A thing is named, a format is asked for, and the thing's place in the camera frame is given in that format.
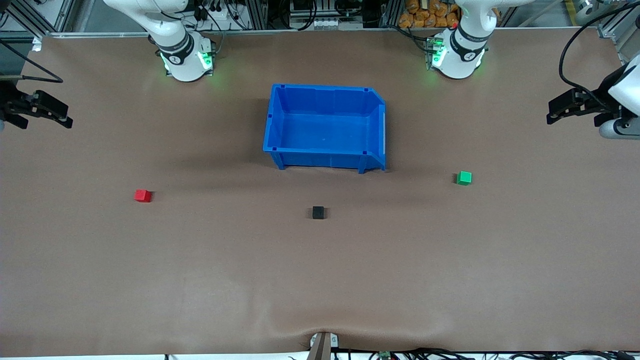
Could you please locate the blue plastic storage bin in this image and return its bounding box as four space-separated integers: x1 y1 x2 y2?
262 83 387 175

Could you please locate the aluminium frame profile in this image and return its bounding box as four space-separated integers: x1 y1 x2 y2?
597 0 640 66
0 0 77 37

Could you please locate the orange mesh bag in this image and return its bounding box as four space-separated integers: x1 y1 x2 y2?
398 0 461 29

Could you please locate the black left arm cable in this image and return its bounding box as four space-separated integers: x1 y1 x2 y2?
558 2 640 112

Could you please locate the brown table mat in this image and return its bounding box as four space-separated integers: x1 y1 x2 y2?
0 27 640 358

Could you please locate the metal table clamp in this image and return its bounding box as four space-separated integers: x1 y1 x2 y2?
307 331 340 360

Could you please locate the white power strip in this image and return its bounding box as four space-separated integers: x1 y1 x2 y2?
192 2 237 24

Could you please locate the silver table edge rail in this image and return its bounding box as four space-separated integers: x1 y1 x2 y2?
42 27 601 39

